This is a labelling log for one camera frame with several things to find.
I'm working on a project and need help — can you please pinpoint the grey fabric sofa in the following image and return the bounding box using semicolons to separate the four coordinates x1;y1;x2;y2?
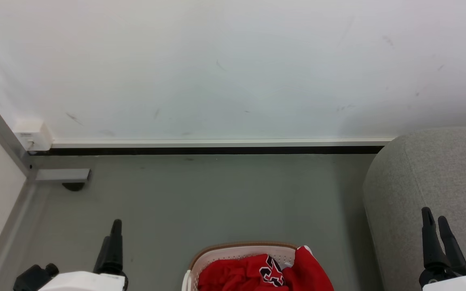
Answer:
362;127;466;291

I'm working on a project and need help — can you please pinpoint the white wall baseboard strip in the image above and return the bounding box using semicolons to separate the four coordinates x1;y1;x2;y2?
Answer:
51;137;396;149

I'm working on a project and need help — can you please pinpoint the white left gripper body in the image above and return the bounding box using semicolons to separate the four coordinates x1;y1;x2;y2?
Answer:
38;271;129;291

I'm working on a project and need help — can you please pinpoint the red and white jersey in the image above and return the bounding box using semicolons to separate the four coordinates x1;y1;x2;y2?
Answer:
197;245;335;291

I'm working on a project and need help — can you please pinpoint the white laundry basket brown rim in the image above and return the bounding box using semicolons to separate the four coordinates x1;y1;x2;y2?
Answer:
181;241;313;291

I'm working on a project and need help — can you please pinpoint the grey metal frame post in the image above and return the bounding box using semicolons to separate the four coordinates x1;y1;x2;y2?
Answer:
0;95;36;179

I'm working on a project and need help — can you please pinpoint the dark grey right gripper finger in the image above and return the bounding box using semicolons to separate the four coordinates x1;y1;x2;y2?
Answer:
437;216;466;276
421;207;450;272

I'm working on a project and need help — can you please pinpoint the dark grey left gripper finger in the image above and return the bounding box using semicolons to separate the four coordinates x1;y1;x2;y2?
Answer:
93;219;127;278

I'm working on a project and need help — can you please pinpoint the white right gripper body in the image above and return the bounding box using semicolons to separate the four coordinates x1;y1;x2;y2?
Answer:
419;268;466;291

